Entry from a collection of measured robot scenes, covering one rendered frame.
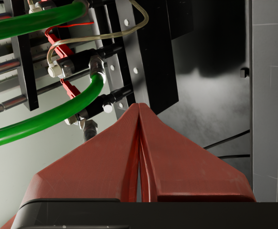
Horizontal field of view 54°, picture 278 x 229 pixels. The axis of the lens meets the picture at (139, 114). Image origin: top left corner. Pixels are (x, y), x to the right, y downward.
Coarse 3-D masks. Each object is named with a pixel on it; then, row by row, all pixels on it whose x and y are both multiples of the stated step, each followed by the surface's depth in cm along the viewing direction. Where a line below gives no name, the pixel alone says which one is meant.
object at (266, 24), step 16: (256, 0) 32; (272, 0) 30; (256, 16) 32; (272, 16) 31; (256, 32) 33; (272, 32) 32; (256, 48) 34; (272, 48) 33; (256, 64) 35; (272, 64) 33; (256, 80) 36; (272, 80) 34; (256, 96) 37; (272, 96) 35; (256, 112) 38; (272, 112) 36; (256, 128) 39; (272, 128) 37; (256, 144) 40; (272, 144) 38; (256, 160) 41; (272, 160) 39; (256, 176) 42; (272, 176) 40; (256, 192) 44; (272, 192) 42
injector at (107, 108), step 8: (120, 88) 50; (128, 88) 50; (104, 96) 47; (112, 96) 48; (120, 96) 49; (96, 104) 45; (104, 104) 45; (112, 104) 46; (80, 112) 44; (88, 112) 44; (96, 112) 46
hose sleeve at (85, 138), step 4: (84, 128) 39; (88, 128) 38; (92, 128) 38; (84, 132) 38; (88, 132) 37; (92, 132) 37; (96, 132) 38; (84, 136) 36; (88, 136) 36; (92, 136) 36; (84, 140) 35
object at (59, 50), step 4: (48, 36) 44; (52, 36) 44; (52, 40) 43; (56, 40) 43; (52, 44) 44; (64, 44) 43; (56, 48) 43; (60, 48) 42; (64, 48) 43; (68, 48) 43; (56, 52) 43; (60, 52) 42; (64, 52) 42; (68, 52) 42; (72, 52) 43; (60, 56) 43; (64, 56) 42
